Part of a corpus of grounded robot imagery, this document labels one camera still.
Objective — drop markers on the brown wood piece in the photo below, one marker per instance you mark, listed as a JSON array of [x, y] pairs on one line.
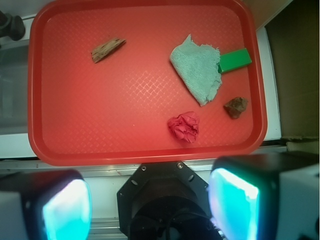
[[104, 50]]

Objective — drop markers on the light green folded cloth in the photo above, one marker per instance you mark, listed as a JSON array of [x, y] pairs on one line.
[[198, 67]]

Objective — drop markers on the green rectangular block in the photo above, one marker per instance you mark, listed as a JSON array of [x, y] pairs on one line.
[[234, 60]]

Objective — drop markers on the crumpled red paper ball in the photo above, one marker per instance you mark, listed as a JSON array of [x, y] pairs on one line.
[[185, 127]]

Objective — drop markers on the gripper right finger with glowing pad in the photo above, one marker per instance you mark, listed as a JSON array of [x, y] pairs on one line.
[[271, 196]]

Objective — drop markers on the dark knob object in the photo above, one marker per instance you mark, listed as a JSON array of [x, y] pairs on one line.
[[11, 26]]

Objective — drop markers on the red plastic tray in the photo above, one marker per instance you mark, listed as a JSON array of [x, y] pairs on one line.
[[116, 111]]

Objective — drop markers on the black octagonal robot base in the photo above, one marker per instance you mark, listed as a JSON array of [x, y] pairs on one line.
[[165, 201]]

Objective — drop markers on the brown rock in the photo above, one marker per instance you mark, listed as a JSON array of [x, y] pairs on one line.
[[236, 106]]

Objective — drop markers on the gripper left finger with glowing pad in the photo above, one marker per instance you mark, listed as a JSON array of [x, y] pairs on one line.
[[45, 205]]

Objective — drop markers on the brown cardboard box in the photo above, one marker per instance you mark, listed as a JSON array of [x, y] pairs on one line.
[[294, 39]]

